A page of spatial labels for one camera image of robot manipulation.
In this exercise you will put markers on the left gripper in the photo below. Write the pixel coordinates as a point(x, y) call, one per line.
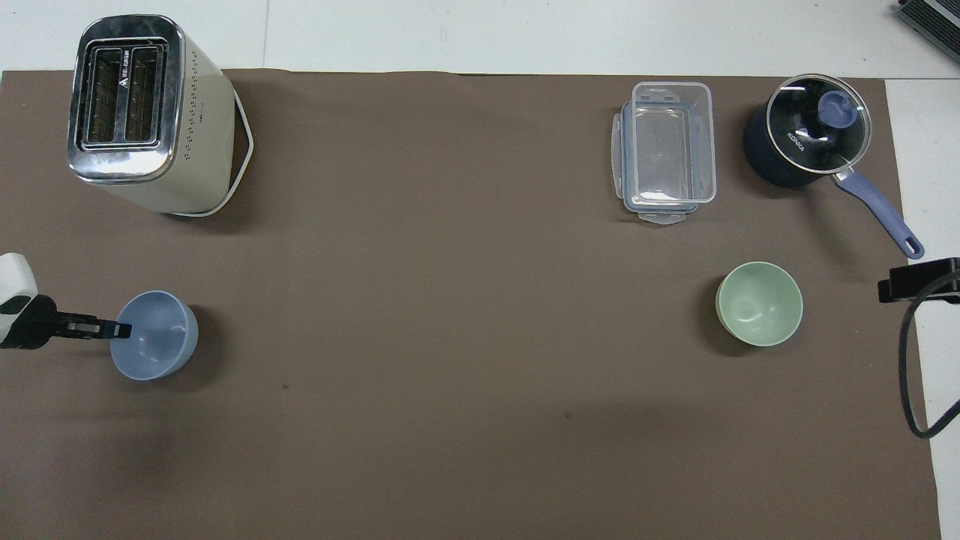
point(34, 324)

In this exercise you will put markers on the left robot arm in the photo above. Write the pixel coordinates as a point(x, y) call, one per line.
point(15, 274)

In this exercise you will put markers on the blue bowl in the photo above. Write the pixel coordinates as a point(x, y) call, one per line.
point(161, 337)

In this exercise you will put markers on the green bowl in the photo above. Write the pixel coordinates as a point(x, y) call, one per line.
point(759, 304)

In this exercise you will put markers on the dark blue saucepan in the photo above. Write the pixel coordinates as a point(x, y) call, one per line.
point(765, 161)

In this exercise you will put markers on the glass pot lid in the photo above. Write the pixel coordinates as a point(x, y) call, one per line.
point(806, 124)

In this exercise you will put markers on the cream and chrome toaster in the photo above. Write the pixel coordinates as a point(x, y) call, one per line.
point(180, 127)

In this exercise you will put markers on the clear plastic container lid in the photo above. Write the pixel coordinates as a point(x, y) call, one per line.
point(660, 216)

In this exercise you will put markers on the grey ribbed metal case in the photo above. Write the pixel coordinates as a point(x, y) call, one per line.
point(934, 19)

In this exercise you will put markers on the clear plastic container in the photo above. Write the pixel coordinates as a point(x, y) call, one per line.
point(675, 142)

